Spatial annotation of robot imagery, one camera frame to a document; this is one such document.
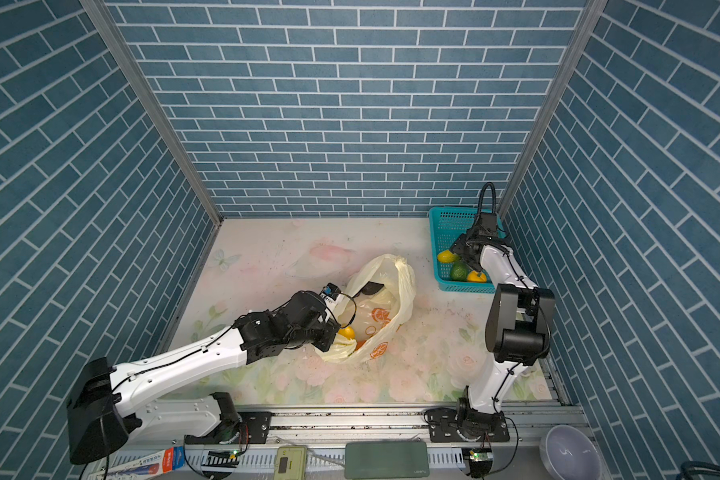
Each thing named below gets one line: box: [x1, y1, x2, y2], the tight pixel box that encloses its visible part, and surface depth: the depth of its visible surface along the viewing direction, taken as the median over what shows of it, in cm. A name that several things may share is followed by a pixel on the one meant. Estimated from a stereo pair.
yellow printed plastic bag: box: [316, 254, 416, 363], surface depth 78 cm
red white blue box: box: [89, 446, 186, 480], surface depth 69 cm
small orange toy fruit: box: [467, 270, 487, 283], surface depth 100 cm
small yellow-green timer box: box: [274, 445, 307, 480], surface depth 69 cm
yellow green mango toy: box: [438, 250, 459, 264], surface depth 106 cm
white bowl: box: [539, 425, 602, 480], surface depth 69 cm
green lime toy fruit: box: [450, 261, 469, 281], surface depth 101 cm
